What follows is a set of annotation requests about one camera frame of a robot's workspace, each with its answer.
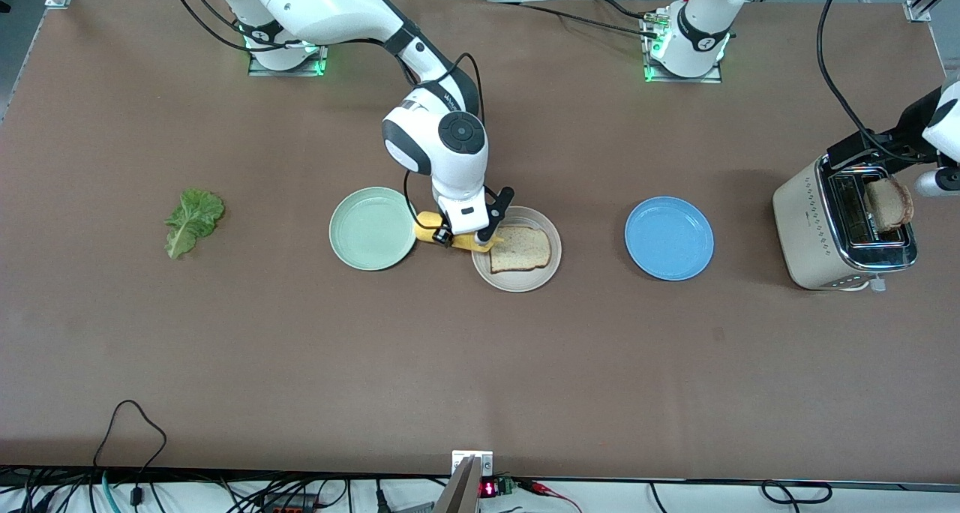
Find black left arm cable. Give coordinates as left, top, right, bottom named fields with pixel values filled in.
left=816, top=0, right=946, bottom=165

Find pale green plate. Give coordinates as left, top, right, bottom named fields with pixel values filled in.
left=328, top=187, right=418, bottom=272

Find white metal mounting bracket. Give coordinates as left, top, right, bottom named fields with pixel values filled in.
left=451, top=450, right=494, bottom=478

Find blue plate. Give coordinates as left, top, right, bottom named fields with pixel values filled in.
left=625, top=196, right=715, bottom=281

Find small bread slice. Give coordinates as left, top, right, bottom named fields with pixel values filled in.
left=489, top=226, right=553, bottom=275

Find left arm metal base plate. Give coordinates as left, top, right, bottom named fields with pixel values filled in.
left=643, top=14, right=725, bottom=84

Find beige plate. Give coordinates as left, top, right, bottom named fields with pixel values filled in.
left=471, top=205, right=562, bottom=293

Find cream and chrome toaster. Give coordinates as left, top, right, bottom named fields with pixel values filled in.
left=772, top=151, right=920, bottom=293

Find black coiled cable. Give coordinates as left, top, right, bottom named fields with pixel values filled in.
left=761, top=480, right=833, bottom=506

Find green lettuce leaf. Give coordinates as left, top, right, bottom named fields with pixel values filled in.
left=163, top=189, right=226, bottom=260

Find grey aluminium camera mast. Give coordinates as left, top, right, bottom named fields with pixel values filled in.
left=433, top=457, right=481, bottom=513

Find black looped cable with adapter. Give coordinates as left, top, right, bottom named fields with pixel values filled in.
left=91, top=399, right=168, bottom=508

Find red clip wire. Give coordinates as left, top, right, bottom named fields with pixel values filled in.
left=517, top=479, right=584, bottom=513

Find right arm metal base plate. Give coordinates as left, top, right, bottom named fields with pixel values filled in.
left=247, top=44, right=335, bottom=77

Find large bread slice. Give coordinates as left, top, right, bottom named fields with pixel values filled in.
left=862, top=177, right=914, bottom=234

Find black base supply cable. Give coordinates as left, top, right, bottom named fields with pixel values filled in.
left=487, top=0, right=661, bottom=41

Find yellow squeeze bottle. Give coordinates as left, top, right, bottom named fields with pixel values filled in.
left=415, top=211, right=505, bottom=254

